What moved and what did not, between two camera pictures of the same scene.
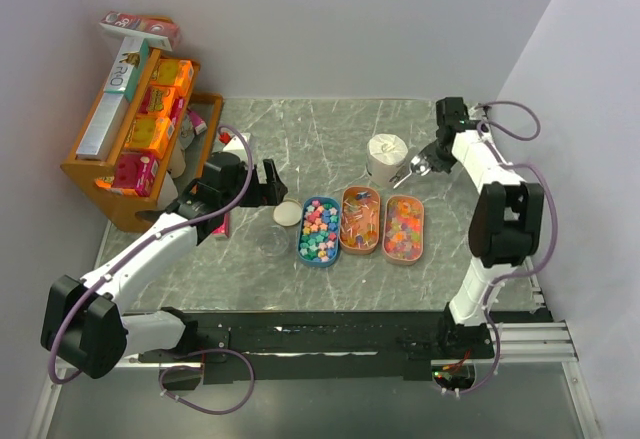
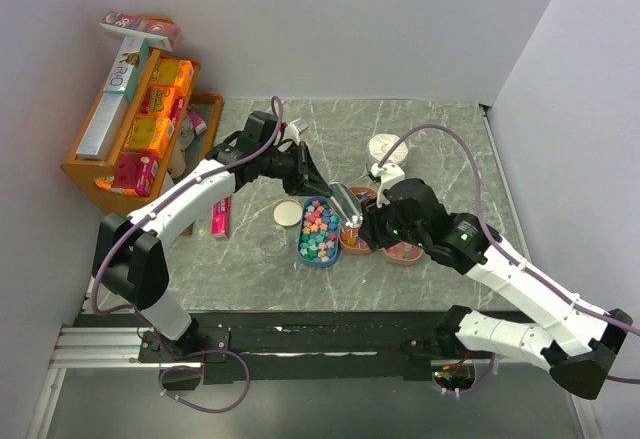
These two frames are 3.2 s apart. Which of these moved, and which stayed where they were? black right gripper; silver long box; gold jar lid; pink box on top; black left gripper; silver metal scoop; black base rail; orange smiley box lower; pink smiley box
Moved: silver metal scoop; black right gripper; black left gripper
Stayed: pink smiley box; gold jar lid; orange smiley box lower; black base rail; pink box on top; silver long box
